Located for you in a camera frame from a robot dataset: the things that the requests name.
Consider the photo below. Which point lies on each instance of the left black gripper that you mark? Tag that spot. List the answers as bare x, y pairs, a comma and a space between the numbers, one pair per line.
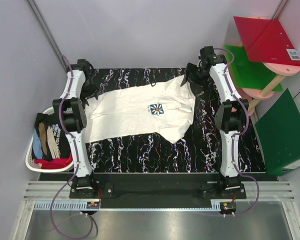
93, 91

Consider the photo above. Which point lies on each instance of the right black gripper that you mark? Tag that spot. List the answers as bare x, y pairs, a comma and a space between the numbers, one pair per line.
191, 68

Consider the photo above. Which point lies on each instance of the white daisy t-shirt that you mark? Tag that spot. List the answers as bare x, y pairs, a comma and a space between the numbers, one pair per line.
166, 109

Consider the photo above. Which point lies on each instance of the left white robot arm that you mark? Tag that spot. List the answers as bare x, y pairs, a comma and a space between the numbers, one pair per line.
70, 110

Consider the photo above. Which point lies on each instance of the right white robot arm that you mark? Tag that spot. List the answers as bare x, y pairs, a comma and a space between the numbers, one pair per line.
231, 118

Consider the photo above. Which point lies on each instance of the black printed t-shirt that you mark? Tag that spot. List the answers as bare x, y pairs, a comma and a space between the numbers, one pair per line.
49, 140

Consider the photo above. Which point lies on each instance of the light green plastic folder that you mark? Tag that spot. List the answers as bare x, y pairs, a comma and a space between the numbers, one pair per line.
247, 74

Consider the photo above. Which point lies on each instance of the black marble table mat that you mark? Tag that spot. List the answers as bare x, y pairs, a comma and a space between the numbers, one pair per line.
198, 151

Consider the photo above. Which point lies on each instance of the red t-shirt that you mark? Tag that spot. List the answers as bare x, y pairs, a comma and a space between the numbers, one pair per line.
54, 163

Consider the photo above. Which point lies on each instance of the red plastic folder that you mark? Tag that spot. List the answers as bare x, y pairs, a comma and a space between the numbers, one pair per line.
265, 41

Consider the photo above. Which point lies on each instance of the pink wooden shelf stand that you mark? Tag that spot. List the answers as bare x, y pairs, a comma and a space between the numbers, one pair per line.
282, 72

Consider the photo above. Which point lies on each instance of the aluminium frame rail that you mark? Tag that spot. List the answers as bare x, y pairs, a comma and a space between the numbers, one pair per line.
269, 191

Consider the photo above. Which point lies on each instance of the grey slotted cable duct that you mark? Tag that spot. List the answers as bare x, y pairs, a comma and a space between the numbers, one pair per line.
67, 205

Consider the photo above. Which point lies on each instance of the dark green ring binder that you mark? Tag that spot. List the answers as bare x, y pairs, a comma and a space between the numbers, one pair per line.
278, 131

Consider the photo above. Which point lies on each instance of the corner aluminium post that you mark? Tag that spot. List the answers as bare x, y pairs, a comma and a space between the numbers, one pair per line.
39, 17

